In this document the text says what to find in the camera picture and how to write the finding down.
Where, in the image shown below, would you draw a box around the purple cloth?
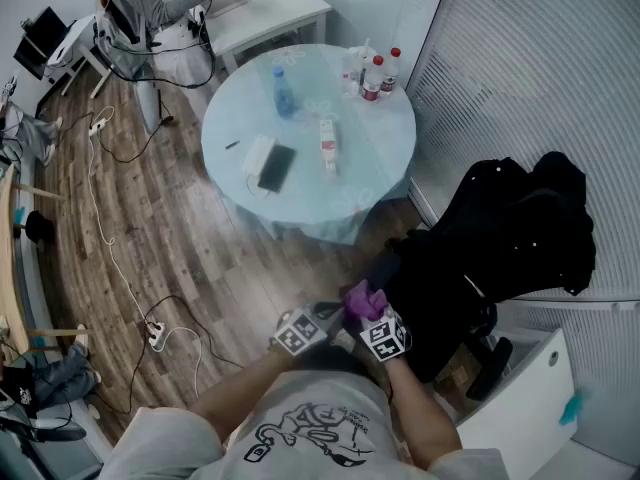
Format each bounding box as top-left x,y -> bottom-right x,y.
341,279 -> 390,323

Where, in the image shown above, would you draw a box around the person's white printed shirt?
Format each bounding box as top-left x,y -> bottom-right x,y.
97,370 -> 511,480

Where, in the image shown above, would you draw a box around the white charging cable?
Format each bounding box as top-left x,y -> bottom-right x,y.
244,170 -> 275,199

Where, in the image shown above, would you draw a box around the white power bank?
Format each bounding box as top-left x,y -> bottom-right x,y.
243,135 -> 277,175

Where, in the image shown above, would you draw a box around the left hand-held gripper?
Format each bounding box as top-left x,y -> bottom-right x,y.
268,301 -> 354,358

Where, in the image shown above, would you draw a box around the white slatted blinds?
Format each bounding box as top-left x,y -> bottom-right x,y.
404,0 -> 640,454

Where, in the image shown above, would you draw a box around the white packet with red label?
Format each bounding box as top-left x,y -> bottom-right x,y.
319,119 -> 342,177

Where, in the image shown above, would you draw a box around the black jacket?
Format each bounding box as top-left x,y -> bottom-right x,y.
439,150 -> 599,297

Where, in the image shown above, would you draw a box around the black round stool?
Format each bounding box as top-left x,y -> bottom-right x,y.
24,211 -> 55,244

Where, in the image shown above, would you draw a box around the white side table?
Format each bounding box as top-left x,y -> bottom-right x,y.
44,15 -> 114,99

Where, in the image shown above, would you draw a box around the light wooden table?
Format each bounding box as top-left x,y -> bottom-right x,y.
0,162 -> 94,354

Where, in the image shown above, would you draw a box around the black smartphone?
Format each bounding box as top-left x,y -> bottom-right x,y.
257,144 -> 297,193

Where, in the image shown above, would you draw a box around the teal cloth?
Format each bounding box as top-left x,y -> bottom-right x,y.
558,390 -> 586,427

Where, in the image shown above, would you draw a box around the person's right forearm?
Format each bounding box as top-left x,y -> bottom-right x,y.
384,357 -> 464,464

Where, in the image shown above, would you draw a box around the small black bag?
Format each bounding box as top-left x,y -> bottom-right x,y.
462,302 -> 499,339

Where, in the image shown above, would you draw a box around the person's left forearm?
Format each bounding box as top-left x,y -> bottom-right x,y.
187,350 -> 296,442

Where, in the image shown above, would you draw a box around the white desk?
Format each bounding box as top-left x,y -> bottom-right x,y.
454,327 -> 581,457
197,0 -> 334,77

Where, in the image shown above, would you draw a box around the black office chair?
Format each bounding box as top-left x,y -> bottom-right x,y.
344,150 -> 599,402

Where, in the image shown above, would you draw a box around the blue water bottle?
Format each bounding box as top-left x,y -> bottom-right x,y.
272,66 -> 297,119

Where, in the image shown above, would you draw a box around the black monitor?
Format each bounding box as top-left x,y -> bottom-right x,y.
13,6 -> 69,82

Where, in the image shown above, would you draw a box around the white floor cable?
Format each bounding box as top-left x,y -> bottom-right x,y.
87,105 -> 161,329

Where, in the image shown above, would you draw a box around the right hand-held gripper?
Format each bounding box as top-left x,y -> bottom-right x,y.
358,313 -> 412,364

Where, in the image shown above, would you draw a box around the black floor cable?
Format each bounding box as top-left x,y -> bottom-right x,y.
49,110 -> 176,165
94,295 -> 246,414

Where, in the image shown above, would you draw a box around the person's black shorts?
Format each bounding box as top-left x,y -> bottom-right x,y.
294,345 -> 386,394

